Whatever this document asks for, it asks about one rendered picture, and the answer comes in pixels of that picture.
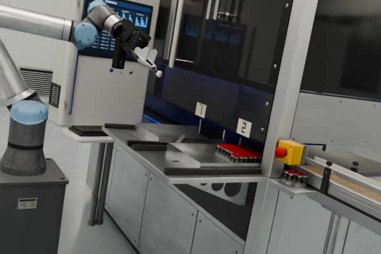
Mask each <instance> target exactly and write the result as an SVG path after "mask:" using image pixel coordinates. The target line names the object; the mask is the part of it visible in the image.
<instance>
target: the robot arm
mask: <svg viewBox="0 0 381 254"><path fill-rule="evenodd" d="M87 12H88V16H87V17H86V18H85V19H84V20H83V21H81V22H79V21H76V20H71V19H66V18H62V17H58V16H54V15H49V14H44V13H41V12H36V11H31V10H26V9H22V8H18V7H14V6H9V5H4V4H1V3H0V27H1V28H5V29H11V30H14V31H19V32H25V33H30V34H33V35H39V36H44V37H49V38H53V39H58V40H63V41H68V42H71V43H72V44H73V45H74V46H75V47H76V48H77V49H79V50H82V49H83V48H84V47H86V46H90V45H92V44H93V43H94V42H95V41H96V39H97V37H98V34H99V33H100V32H101V31H102V30H105V31H106V32H107V33H108V34H109V35H110V36H111V37H113V38H114V39H115V47H114V51H113V60H112V67H113V68H115V69H124V66H125V58H126V53H127V54H128V55H130V56H131V57H133V58H134V59H135V60H136V61H138V62H139V63H141V64H142V65H143V66H145V67H148V68H152V65H155V64H154V61H155V58H156V55H157V50H156V49H153V50H151V51H150V50H149V48H148V47H147V46H148V44H149V41H150V40H151V37H150V36H149V35H148V34H147V33H146V32H145V31H144V30H142V29H139V28H137V27H136V26H134V25H133V24H132V21H131V20H129V19H125V18H123V19H122V18H121V17H120V16H119V15H117V14H116V13H115V12H114V11H113V10H112V9H111V8H110V7H109V6H108V5H107V4H106V3H104V2H103V1H101V0H95V1H93V2H92V3H91V4H90V6H89V7H88V9H87ZM155 67H156V65H155ZM0 88H1V90H2V91H3V93H4V95H5V97H6V98H7V102H6V107H7V109H8V110H9V112H10V125H9V136H8V143H7V148H6V151H5V153H4V155H3V157H2V159H1V161H0V170H1V171H2V172H4V173H6V174H9V175H14V176H36V175H41V174H42V173H44V172H45V171H46V161H45V156H44V151H43V146H44V137H45V127H46V122H47V119H48V109H47V107H46V105H45V103H44V102H43V101H42V100H41V99H40V98H39V96H38V94H37V92H36V91H35V90H33V89H30V88H29V87H28V85H27V84H26V82H25V80H24V78H23V77H22V75H21V73H20V71H19V69H18V68H17V66H16V64H15V62H14V61H13V59H12V58H11V56H10V54H9V52H8V50H7V49H6V47H5V45H4V43H3V42H2V40H1V38H0Z"/></svg>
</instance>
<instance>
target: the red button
mask: <svg viewBox="0 0 381 254"><path fill-rule="evenodd" d="M275 155H276V157H278V158H284V157H285V155H286V150H285V148H284V147H282V146H278V147H277V148H276V149H275Z"/></svg>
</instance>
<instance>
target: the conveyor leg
mask: <svg viewBox="0 0 381 254"><path fill-rule="evenodd" d="M321 206H322V207H324V208H325V209H327V210H329V211H331V212H332V213H331V218H330V221H329V226H328V231H327V235H326V239H325V243H324V248H323V253H322V254H338V250H339V247H340V243H341V238H342V233H343V230H344V226H345V221H346V217H344V216H342V215H340V214H338V213H337V212H335V211H333V210H331V209H329V208H327V207H325V206H323V205H321Z"/></svg>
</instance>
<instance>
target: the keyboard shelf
mask: <svg viewBox="0 0 381 254"><path fill-rule="evenodd" d="M62 133H63V134H65V135H66V136H68V137H70V138H71V139H73V140H74V141H76V142H78V143H106V142H116V141H115V140H114V139H112V138H111V137H110V136H98V137H81V136H79V135H77V134H75V133H74V132H72V131H71V130H69V129H63V130H62Z"/></svg>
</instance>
